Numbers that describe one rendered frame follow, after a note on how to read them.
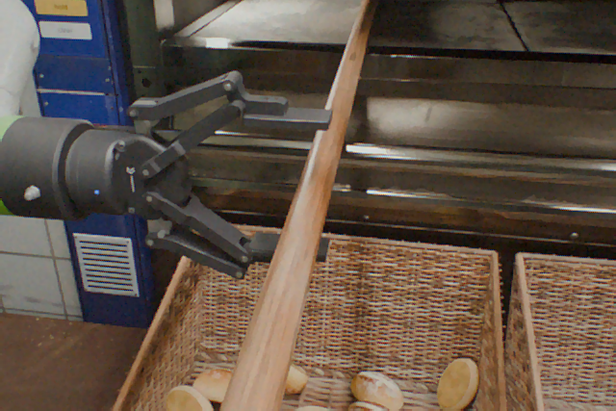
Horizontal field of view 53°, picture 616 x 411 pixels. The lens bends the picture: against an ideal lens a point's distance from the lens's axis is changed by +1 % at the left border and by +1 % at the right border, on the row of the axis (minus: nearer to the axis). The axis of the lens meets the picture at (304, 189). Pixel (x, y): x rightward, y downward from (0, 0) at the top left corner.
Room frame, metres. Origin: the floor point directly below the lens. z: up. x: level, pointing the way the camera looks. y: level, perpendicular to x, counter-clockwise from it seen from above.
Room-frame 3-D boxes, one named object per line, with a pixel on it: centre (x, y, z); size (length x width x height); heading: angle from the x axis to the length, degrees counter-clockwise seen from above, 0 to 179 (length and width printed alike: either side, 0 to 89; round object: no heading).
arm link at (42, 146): (0.51, 0.22, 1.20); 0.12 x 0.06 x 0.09; 171
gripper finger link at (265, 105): (0.48, 0.04, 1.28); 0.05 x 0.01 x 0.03; 81
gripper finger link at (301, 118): (0.47, 0.01, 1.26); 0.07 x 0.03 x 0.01; 81
